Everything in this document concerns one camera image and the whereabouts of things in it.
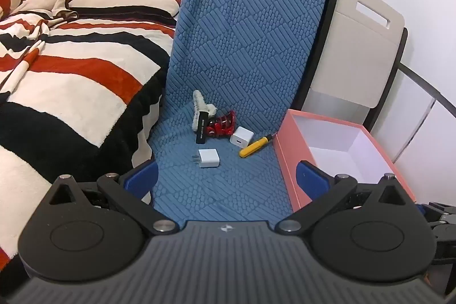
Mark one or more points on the pink cardboard box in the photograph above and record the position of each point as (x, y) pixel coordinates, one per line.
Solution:
(332, 145)

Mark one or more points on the yellow handle screwdriver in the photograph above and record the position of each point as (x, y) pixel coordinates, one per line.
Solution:
(255, 146)

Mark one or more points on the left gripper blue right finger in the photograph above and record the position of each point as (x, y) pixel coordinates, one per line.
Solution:
(313, 181)

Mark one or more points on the white plug charger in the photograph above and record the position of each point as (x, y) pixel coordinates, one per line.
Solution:
(207, 158)

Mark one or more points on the striped fleece blanket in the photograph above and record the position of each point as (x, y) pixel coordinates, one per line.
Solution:
(81, 90)

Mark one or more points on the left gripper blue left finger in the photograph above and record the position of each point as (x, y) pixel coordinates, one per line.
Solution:
(141, 180)

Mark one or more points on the black rectangular stick device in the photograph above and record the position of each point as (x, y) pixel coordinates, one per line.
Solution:
(203, 117)

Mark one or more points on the blue textured chair cover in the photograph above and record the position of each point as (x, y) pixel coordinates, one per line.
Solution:
(245, 56)

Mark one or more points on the black metal chair frame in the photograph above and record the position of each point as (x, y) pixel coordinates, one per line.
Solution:
(436, 96)

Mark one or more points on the white USB charger cube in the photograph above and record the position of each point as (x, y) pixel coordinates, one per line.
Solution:
(241, 137)

